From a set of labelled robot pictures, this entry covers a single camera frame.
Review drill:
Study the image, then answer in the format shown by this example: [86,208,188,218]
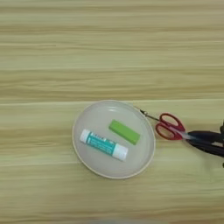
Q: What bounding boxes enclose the red handled scissors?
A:
[155,112,196,142]

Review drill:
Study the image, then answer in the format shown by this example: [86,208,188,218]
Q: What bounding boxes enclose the green rectangular eraser block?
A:
[108,119,142,146]

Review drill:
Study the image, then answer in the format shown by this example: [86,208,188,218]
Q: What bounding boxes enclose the thin metal pointed tool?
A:
[134,106,161,123]

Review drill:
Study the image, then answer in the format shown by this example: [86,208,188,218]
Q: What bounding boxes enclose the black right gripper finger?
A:
[185,138,224,158]
[185,129,224,144]

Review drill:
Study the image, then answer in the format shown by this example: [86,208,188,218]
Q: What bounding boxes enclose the white teal glue stick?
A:
[79,129,130,162]

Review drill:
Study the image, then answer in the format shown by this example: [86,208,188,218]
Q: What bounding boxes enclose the beige round plate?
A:
[71,99,157,180]

